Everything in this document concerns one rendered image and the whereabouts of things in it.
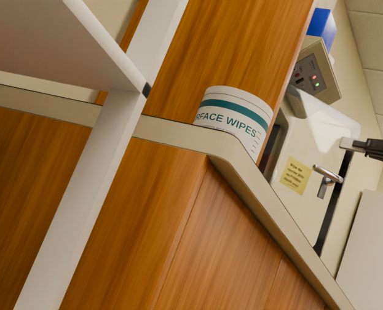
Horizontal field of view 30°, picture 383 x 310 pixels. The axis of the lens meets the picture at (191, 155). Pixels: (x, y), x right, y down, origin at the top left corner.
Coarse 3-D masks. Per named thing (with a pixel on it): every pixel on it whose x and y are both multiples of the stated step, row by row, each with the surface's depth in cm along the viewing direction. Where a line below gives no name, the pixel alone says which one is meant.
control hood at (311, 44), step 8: (304, 40) 185; (312, 40) 184; (320, 40) 184; (304, 48) 184; (312, 48) 185; (320, 48) 186; (304, 56) 186; (320, 56) 189; (328, 56) 191; (320, 64) 192; (328, 64) 194; (328, 72) 197; (328, 80) 200; (336, 80) 202; (328, 88) 203; (336, 88) 205; (320, 96) 205; (328, 96) 207; (336, 96) 208; (328, 104) 210
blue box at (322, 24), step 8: (320, 8) 189; (312, 16) 188; (320, 16) 188; (328, 16) 187; (312, 24) 187; (320, 24) 187; (328, 24) 188; (312, 32) 186; (320, 32) 186; (328, 32) 189; (328, 40) 191; (328, 48) 192
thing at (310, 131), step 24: (288, 96) 187; (312, 96) 190; (288, 120) 186; (312, 120) 189; (336, 120) 192; (288, 144) 185; (312, 144) 188; (336, 144) 191; (264, 168) 181; (336, 168) 190; (288, 192) 183; (312, 192) 186; (336, 192) 189; (312, 216) 185; (312, 240) 184
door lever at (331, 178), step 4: (316, 164) 182; (312, 168) 182; (316, 168) 181; (320, 168) 182; (320, 172) 182; (324, 172) 182; (328, 172) 183; (332, 172) 183; (324, 176) 184; (328, 176) 183; (332, 176) 183; (336, 176) 183; (328, 180) 188; (332, 180) 186; (336, 180) 183; (340, 180) 183; (328, 184) 188; (332, 184) 188
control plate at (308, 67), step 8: (312, 56) 188; (296, 64) 188; (304, 64) 189; (312, 64) 190; (296, 72) 191; (304, 72) 192; (312, 72) 194; (320, 72) 195; (296, 80) 194; (304, 80) 195; (312, 80) 197; (320, 80) 198; (304, 88) 198; (312, 88) 200; (320, 88) 201
